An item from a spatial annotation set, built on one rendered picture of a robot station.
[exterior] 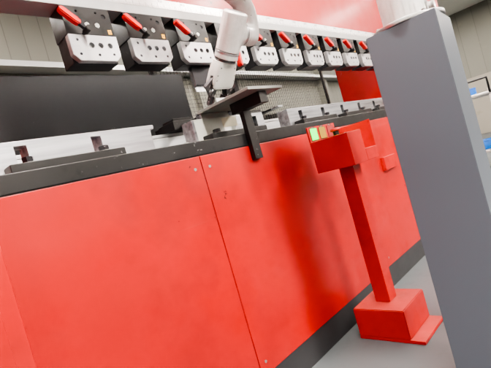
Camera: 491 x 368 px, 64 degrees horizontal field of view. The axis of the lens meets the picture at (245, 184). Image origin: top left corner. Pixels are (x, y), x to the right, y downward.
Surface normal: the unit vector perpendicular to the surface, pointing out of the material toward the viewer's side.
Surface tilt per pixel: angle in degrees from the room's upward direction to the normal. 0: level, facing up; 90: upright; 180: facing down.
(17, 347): 90
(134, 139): 90
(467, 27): 90
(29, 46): 90
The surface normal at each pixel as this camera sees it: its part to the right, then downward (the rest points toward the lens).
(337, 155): -0.67, 0.21
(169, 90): 0.69, -0.18
